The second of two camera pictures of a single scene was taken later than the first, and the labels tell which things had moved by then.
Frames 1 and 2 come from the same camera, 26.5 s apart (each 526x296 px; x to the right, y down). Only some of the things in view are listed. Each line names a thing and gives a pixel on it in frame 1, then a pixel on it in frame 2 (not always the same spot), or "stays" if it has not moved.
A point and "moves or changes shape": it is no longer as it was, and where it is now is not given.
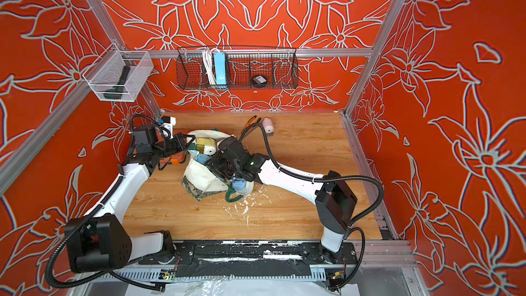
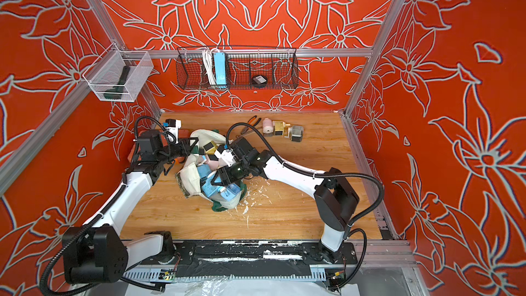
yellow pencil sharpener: x=206 y=145 -> x=281 y=129
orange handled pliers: x=251 y=120 stays
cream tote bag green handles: x=199 y=181 moves or changes shape
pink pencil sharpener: x=268 y=127 stays
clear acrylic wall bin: x=118 y=75 stays
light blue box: x=220 y=64 stays
